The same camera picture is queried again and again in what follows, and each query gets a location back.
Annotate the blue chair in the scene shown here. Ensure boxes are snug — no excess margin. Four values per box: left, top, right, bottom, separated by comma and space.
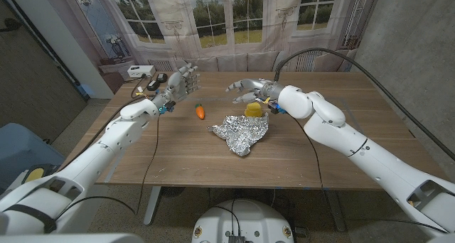
0, 122, 67, 190

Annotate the white power box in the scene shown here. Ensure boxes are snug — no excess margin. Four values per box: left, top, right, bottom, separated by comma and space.
127, 65, 156, 79

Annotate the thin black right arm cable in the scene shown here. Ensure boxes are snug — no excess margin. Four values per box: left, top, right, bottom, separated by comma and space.
293, 114, 451, 234

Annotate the printed window backdrop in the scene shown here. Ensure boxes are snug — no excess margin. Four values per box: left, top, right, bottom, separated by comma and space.
38, 0, 383, 95

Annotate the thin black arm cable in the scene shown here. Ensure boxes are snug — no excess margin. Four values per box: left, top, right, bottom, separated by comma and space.
55, 113, 161, 222
293, 114, 451, 234

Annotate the black door handle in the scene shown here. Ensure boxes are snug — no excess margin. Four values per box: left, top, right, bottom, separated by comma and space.
0, 18, 21, 33

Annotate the grey table leg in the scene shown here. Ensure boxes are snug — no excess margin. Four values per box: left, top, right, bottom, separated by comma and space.
144, 185, 161, 226
325, 190, 348, 232

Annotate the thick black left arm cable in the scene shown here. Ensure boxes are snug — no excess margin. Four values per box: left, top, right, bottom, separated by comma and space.
58, 93, 154, 173

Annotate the yellow and black object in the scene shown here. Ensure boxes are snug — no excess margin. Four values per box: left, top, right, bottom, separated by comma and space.
21, 164, 58, 184

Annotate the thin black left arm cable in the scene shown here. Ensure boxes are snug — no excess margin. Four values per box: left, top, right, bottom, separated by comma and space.
55, 113, 161, 222

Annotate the yellow cup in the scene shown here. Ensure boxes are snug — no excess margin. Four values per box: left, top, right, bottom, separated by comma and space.
244, 101, 264, 118

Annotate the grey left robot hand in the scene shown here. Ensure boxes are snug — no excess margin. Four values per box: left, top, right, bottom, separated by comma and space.
163, 63, 202, 103

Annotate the aluminum foil sheet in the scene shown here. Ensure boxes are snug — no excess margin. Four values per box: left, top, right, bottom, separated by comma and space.
207, 112, 270, 158

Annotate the dark mesh panel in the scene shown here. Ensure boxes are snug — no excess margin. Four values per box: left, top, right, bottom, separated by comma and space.
0, 0, 89, 144

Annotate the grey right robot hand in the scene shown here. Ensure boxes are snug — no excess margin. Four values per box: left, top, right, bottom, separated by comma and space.
225, 78, 282, 104

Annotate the black power box cable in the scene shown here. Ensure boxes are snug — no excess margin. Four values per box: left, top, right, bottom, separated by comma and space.
130, 74, 154, 100

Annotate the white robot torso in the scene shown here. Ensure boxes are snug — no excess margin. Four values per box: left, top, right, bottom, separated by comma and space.
191, 199, 295, 243

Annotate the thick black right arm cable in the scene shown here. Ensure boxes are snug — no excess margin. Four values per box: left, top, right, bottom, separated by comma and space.
273, 47, 455, 162

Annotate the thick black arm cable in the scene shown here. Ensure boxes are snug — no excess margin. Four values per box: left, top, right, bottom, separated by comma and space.
273, 47, 455, 162
58, 93, 154, 173

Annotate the black torso cable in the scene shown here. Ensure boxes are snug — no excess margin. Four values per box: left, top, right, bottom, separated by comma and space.
214, 199, 242, 237

